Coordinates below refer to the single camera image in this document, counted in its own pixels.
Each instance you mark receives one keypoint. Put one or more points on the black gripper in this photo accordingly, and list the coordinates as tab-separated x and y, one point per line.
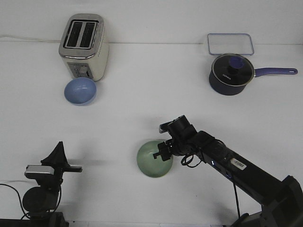
181	143
57	156

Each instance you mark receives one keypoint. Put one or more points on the green bowl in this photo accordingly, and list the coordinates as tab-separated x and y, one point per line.
150	166

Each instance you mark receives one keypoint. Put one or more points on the blue bowl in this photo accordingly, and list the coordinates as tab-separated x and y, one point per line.
80	91

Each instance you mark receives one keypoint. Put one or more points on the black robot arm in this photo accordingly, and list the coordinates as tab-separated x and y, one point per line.
281	201
39	204

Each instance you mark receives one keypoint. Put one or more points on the dark blue saucepan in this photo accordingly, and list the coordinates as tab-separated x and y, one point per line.
224	89

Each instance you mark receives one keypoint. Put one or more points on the glass saucepan lid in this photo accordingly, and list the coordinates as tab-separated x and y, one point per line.
233	69

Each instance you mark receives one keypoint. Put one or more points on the silver two-slot toaster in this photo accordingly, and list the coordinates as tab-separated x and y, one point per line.
84	47

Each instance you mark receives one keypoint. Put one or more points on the clear blue-rimmed container lid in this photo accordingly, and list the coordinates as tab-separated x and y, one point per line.
221	43

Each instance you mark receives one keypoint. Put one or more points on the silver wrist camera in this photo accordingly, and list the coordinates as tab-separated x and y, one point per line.
166	127
36	171

